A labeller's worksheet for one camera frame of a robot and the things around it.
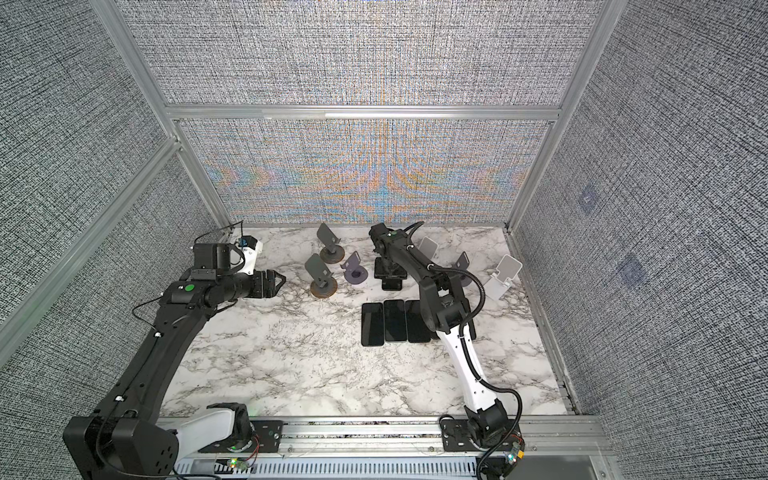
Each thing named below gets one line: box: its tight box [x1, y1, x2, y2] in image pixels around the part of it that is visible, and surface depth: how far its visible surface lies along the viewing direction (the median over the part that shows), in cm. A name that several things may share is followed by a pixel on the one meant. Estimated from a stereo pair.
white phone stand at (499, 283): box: [483, 254, 523, 301], surface depth 97 cm
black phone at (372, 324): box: [361, 302, 385, 347], surface depth 95 cm
